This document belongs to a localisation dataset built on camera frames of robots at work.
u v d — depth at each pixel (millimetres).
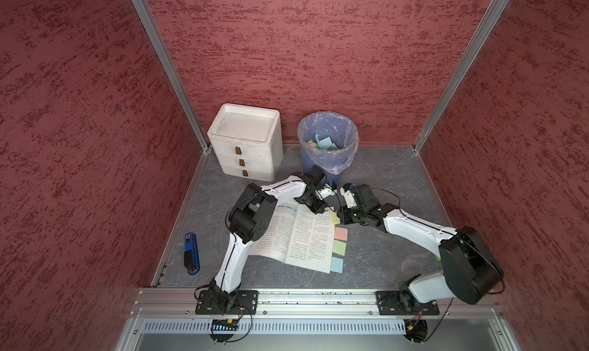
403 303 657
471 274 432
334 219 894
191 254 812
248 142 894
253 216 557
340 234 903
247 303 741
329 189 878
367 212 682
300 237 875
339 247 864
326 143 1025
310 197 831
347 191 821
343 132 974
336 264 831
